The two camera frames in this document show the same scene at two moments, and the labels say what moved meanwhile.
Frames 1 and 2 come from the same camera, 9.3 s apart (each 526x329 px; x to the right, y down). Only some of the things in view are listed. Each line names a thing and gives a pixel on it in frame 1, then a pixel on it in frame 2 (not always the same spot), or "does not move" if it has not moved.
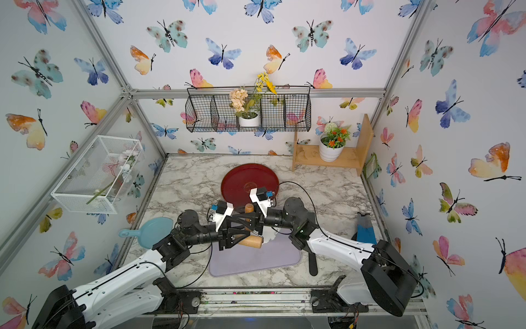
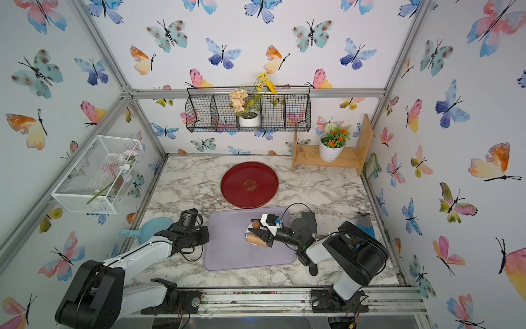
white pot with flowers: [247, 108] does not move
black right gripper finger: [257, 212] -> [263, 233]
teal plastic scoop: [150, 232] does not move
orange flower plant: [335, 137] does not move
